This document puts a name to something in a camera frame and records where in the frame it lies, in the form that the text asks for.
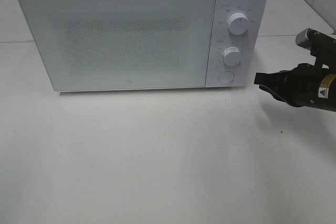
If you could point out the white microwave door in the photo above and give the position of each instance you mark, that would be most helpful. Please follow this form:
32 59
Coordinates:
96 45

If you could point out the upper white power knob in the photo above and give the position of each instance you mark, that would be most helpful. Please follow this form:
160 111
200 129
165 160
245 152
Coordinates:
237 23

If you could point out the round white door button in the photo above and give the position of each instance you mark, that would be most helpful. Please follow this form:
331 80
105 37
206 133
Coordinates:
226 77

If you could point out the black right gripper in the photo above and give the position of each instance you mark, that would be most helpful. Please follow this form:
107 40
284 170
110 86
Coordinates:
302 86

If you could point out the white timer knob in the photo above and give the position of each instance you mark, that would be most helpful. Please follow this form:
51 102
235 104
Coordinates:
232 56

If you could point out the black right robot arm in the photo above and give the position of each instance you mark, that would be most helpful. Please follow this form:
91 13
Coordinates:
323 49

